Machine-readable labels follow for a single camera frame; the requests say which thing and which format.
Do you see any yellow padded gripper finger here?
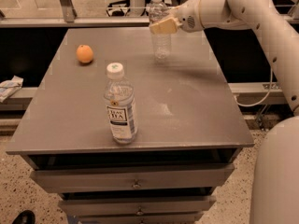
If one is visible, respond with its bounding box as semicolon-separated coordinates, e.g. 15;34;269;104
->
149;17;182;35

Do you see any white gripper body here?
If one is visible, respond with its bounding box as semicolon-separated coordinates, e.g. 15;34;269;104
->
171;0;204;33

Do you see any clear plastic water bottle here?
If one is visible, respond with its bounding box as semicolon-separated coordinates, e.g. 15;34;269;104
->
149;0;171;62

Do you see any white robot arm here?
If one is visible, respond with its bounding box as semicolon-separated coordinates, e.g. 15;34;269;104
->
149;0;299;224

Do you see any tea bottle with white cap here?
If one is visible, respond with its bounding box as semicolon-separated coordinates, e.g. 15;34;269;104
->
104;63;138;144

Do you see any orange fruit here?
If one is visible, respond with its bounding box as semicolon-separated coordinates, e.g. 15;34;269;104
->
76;45;93;63

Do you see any grey drawer cabinet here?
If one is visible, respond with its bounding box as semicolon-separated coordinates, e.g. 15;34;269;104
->
7;28;253;224

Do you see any white crumpled package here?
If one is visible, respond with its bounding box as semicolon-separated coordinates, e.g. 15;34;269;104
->
0;76;23;103

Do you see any middle grey drawer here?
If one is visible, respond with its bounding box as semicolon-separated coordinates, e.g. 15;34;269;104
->
59;196;216;217

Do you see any grey drawer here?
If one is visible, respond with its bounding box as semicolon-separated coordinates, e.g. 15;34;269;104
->
30;164;235;193
76;212;203;224
59;196;216;217

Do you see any bottom grey drawer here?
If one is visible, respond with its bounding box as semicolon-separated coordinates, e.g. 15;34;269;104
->
76;212;203;224

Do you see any top grey drawer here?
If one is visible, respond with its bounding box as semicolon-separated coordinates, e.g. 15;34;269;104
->
30;164;235;193

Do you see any black shoe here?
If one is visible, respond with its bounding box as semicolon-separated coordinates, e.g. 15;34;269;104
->
12;210;36;224

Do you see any white cable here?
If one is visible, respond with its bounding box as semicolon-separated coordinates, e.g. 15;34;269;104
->
234;67;275;108

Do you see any grey metal rail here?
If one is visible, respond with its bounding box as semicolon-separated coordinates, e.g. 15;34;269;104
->
0;16;150;28

